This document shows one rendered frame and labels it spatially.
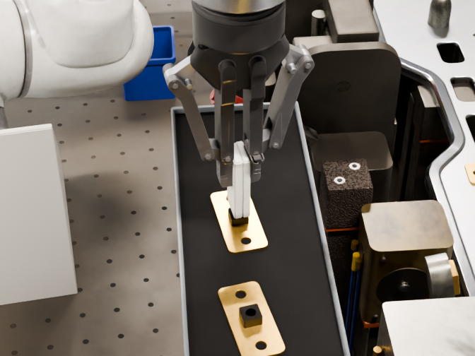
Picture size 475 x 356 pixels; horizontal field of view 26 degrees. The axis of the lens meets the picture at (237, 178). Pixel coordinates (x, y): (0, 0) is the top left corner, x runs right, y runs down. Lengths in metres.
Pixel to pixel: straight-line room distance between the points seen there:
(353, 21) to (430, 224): 0.26
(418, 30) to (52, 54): 0.54
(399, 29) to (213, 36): 0.76
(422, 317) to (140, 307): 0.63
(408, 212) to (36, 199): 0.54
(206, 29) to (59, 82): 0.78
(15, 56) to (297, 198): 0.64
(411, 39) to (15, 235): 0.63
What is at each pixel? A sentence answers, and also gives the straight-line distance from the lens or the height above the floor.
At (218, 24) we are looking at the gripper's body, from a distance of 0.80.
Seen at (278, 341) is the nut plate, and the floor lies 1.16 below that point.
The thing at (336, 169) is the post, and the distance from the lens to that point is 1.14.
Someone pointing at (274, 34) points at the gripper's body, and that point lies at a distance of 0.82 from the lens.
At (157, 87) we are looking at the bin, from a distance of 1.88.
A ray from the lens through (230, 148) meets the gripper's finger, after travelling 0.91.
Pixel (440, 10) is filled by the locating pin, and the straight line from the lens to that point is 1.55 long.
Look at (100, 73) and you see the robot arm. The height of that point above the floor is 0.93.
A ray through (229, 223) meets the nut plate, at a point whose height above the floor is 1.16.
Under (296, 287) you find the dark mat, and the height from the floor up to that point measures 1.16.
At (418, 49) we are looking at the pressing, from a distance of 1.51.
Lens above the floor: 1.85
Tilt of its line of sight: 42 degrees down
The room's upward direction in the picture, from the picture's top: straight up
